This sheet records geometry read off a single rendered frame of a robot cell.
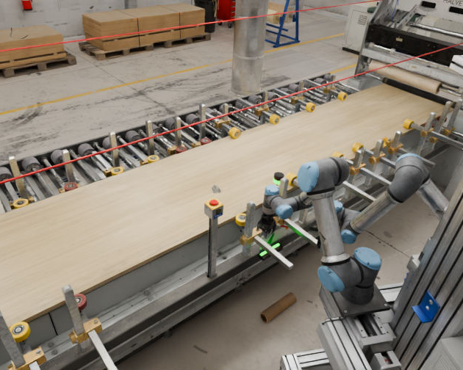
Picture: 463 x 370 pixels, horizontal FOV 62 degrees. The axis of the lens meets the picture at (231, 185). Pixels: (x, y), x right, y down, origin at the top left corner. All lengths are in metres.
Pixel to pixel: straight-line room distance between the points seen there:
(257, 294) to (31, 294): 1.66
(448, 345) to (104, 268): 1.52
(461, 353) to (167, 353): 1.81
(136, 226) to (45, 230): 0.49
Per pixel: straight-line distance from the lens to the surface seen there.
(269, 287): 3.13
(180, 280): 2.33
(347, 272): 1.62
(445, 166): 4.75
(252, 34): 5.98
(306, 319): 3.01
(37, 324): 2.12
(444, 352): 1.60
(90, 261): 2.12
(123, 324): 2.09
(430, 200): 1.97
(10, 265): 2.24
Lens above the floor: 2.40
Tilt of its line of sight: 36 degrees down
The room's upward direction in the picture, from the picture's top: 4 degrees clockwise
